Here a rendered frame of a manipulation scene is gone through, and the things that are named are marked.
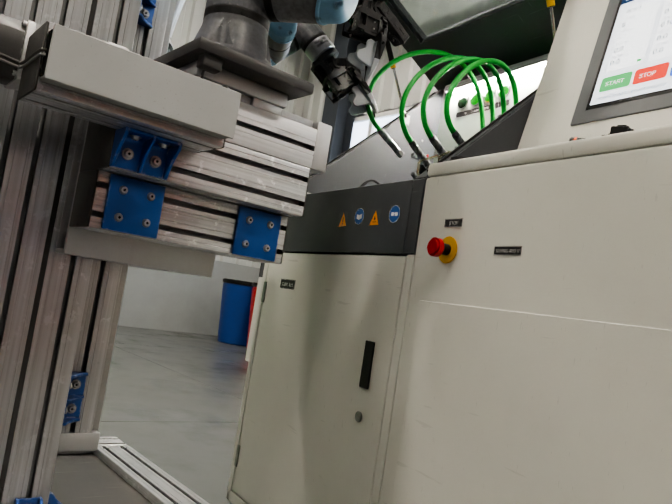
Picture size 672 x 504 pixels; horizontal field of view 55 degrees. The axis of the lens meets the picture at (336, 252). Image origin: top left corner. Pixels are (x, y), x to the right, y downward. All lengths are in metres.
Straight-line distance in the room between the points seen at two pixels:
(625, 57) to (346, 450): 0.99
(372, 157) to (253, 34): 0.99
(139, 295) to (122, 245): 7.19
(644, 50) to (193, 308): 7.67
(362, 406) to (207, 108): 0.73
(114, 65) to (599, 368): 0.77
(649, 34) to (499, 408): 0.80
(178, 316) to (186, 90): 7.70
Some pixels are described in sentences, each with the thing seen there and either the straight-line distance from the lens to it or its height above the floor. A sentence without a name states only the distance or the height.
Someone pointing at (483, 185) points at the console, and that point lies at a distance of 1.19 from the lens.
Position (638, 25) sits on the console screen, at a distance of 1.50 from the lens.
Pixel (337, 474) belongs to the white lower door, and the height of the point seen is 0.30.
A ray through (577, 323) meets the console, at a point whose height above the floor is 0.69.
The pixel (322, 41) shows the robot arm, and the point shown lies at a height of 1.35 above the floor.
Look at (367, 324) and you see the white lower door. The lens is 1.40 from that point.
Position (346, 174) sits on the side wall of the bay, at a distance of 2.00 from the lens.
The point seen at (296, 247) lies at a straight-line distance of 1.74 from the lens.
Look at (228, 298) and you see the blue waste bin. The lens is 7.82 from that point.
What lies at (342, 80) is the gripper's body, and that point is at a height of 1.25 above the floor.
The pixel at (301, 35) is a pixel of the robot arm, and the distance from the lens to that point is 1.81.
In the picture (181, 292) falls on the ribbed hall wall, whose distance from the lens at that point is 8.55.
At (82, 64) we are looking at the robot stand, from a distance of 0.88.
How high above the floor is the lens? 0.67
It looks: 5 degrees up
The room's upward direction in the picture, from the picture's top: 9 degrees clockwise
